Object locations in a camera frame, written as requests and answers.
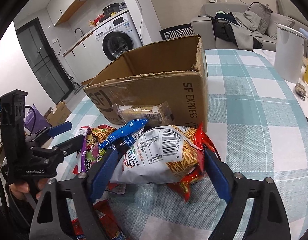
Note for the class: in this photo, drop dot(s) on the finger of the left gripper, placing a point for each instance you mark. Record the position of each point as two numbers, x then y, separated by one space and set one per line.
67 148
59 129

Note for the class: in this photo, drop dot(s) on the black glass door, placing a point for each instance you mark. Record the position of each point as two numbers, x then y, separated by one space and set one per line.
43 61

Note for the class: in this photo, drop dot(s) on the white cylindrical bin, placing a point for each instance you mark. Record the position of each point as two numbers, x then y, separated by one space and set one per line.
290 47

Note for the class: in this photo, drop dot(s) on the brown SF cardboard box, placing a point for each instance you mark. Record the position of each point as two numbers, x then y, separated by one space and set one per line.
172 71

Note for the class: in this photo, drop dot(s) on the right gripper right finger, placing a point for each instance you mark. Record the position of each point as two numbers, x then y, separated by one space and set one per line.
268 219

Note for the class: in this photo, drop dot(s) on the grey jacket on sofa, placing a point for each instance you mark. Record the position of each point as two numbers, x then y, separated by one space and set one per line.
239 28

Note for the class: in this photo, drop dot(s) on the teal checked tablecloth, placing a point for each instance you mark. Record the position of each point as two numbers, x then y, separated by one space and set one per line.
259 130

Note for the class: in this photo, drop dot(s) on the clear wrapped wafer pack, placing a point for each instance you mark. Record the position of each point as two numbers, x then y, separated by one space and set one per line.
156 115

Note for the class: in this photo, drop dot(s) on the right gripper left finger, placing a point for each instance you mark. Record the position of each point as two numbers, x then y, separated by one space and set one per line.
51 218

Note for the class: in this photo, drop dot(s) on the blue Oreo packet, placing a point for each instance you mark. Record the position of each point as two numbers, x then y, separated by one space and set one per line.
123 138

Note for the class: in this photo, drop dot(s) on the white washing machine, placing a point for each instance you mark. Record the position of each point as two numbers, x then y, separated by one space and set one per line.
117 36

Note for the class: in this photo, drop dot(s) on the purple grape candy bag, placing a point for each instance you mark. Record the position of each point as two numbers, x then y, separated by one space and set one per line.
88 155

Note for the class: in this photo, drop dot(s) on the red snack packet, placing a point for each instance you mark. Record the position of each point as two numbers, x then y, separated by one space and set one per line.
191 179

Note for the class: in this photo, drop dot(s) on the person's left hand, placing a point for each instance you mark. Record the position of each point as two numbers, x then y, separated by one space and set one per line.
21 188

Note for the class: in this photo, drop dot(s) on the grey sofa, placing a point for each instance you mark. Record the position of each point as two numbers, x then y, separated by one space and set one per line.
286 14

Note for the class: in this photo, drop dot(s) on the black patterned chair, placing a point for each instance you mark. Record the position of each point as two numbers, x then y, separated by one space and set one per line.
176 32

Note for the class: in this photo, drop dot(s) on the black cooker pot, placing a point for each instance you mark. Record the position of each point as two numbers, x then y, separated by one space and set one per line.
111 8

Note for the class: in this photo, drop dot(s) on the red Oreo cookie packet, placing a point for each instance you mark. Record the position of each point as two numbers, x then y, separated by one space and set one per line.
107 220

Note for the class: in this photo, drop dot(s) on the small white red packet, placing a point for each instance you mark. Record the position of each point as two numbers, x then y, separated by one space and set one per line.
116 188

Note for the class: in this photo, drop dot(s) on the cardboard box on floor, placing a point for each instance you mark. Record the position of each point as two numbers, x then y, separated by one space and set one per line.
58 114

